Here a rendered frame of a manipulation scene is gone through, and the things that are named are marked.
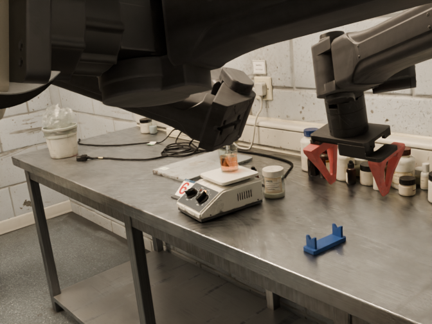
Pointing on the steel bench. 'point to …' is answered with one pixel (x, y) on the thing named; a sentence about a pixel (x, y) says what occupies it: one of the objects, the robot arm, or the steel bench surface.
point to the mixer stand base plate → (195, 166)
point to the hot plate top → (215, 175)
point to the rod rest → (313, 247)
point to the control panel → (197, 196)
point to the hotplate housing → (227, 198)
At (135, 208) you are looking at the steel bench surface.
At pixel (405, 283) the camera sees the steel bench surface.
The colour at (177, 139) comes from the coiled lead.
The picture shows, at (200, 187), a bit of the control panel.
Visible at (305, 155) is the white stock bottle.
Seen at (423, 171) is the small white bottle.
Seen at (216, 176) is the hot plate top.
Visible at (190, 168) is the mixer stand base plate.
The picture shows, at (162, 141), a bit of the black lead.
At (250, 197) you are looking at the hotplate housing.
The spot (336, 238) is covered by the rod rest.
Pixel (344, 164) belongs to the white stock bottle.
